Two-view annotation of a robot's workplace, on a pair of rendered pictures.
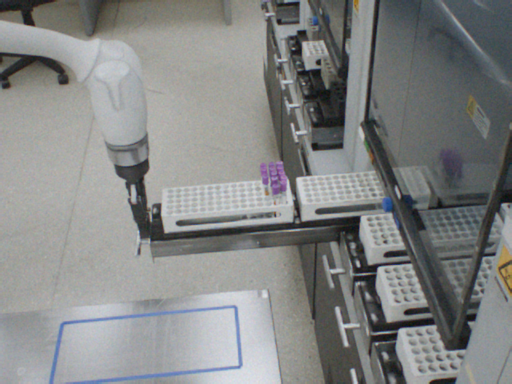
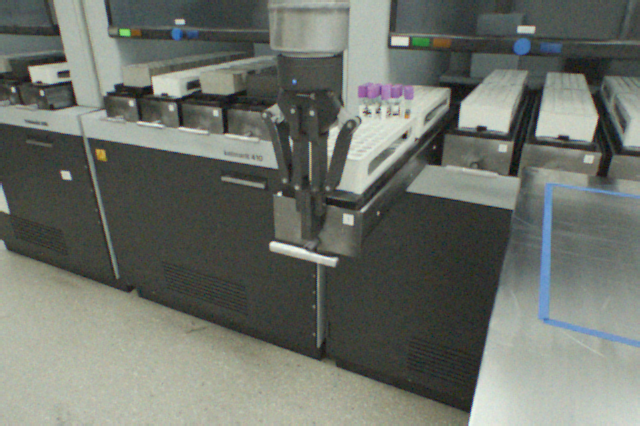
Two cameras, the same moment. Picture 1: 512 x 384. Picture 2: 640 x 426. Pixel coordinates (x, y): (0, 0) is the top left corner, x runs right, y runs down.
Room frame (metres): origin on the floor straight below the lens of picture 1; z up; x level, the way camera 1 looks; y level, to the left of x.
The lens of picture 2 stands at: (0.76, 0.74, 1.05)
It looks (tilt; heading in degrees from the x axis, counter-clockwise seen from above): 26 degrees down; 299
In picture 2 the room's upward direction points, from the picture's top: straight up
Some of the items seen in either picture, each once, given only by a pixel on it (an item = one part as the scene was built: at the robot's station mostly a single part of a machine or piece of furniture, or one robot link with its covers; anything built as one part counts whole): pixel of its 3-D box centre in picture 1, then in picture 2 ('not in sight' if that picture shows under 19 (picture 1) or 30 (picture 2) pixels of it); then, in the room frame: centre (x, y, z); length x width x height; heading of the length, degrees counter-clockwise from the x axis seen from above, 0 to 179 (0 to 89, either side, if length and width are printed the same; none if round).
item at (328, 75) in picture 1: (327, 74); (218, 84); (1.63, -0.23, 0.85); 0.12 x 0.02 x 0.06; 4
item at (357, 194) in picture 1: (361, 195); (414, 110); (1.07, -0.25, 0.83); 0.30 x 0.10 x 0.06; 93
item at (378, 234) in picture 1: (431, 235); (492, 107); (0.93, -0.37, 0.83); 0.30 x 0.10 x 0.06; 93
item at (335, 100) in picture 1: (338, 100); (266, 88); (1.47, -0.24, 0.85); 0.12 x 0.02 x 0.06; 4
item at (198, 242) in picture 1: (286, 219); (387, 156); (1.06, -0.07, 0.78); 0.73 x 0.14 x 0.09; 93
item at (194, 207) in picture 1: (227, 206); (364, 148); (1.05, 0.07, 0.83); 0.30 x 0.10 x 0.06; 94
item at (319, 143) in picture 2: (138, 200); (319, 150); (1.03, 0.27, 0.89); 0.04 x 0.01 x 0.11; 93
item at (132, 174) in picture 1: (133, 173); (309, 93); (1.04, 0.27, 0.96); 0.08 x 0.07 x 0.09; 3
